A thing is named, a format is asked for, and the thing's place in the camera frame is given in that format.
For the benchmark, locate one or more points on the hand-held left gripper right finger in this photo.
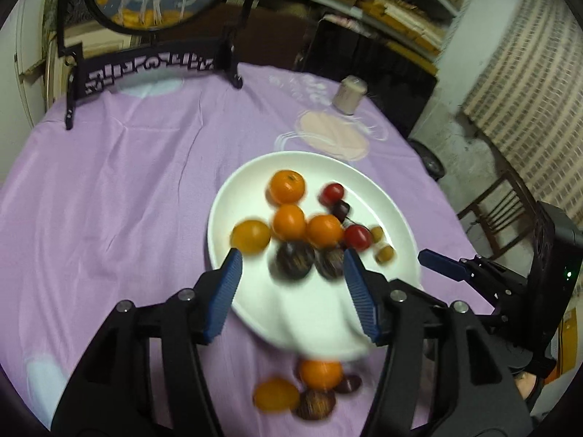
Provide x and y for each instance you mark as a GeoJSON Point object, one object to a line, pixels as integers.
{"type": "Point", "coordinates": [362, 300]}

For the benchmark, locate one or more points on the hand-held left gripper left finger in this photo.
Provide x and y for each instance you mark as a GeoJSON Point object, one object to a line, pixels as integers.
{"type": "Point", "coordinates": [225, 291]}

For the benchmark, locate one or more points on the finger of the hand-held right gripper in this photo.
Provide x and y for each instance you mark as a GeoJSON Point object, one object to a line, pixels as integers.
{"type": "Point", "coordinates": [442, 264]}

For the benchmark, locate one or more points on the wrinkled dark brown fruit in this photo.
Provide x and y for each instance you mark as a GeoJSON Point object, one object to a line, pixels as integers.
{"type": "Point", "coordinates": [330, 261]}
{"type": "Point", "coordinates": [315, 404]}

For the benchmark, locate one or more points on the yellow citrus fruit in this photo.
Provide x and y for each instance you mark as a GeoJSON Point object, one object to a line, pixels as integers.
{"type": "Point", "coordinates": [275, 393]}
{"type": "Point", "coordinates": [250, 236]}

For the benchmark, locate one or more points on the red cherry tomato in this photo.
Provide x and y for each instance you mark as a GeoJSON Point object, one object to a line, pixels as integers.
{"type": "Point", "coordinates": [331, 194]}
{"type": "Point", "coordinates": [356, 236]}

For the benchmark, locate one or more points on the large wrinkled dark purple fruit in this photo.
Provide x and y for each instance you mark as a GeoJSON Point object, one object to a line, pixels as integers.
{"type": "Point", "coordinates": [294, 259]}

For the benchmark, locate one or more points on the orange tangerine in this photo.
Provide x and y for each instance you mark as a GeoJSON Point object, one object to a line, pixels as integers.
{"type": "Point", "coordinates": [324, 231]}
{"type": "Point", "coordinates": [289, 222]}
{"type": "Point", "coordinates": [286, 186]}
{"type": "Point", "coordinates": [321, 372]}

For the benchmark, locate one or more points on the smooth dark plum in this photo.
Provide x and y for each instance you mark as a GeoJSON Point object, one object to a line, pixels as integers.
{"type": "Point", "coordinates": [348, 383]}

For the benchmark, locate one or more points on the small dark cherry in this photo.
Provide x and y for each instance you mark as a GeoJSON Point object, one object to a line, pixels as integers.
{"type": "Point", "coordinates": [340, 209]}

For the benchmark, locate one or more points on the white round plate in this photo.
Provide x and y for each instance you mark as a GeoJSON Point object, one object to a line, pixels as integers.
{"type": "Point", "coordinates": [255, 191]}

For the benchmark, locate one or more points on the dark wooden chair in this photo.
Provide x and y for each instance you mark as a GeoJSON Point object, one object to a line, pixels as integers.
{"type": "Point", "coordinates": [483, 198]}

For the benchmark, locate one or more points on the black round metal stand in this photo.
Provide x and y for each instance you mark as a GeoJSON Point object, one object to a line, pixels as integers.
{"type": "Point", "coordinates": [430, 159]}

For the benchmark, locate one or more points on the purple printed tablecloth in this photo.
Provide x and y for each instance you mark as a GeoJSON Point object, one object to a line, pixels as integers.
{"type": "Point", "coordinates": [114, 191]}

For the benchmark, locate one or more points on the woven checkered blind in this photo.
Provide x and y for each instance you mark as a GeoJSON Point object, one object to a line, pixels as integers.
{"type": "Point", "coordinates": [537, 100]}

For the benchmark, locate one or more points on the beige drink can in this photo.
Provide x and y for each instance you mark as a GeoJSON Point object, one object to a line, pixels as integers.
{"type": "Point", "coordinates": [348, 95]}

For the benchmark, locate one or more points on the white door panel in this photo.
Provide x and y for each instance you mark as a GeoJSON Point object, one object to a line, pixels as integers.
{"type": "Point", "coordinates": [27, 54]}

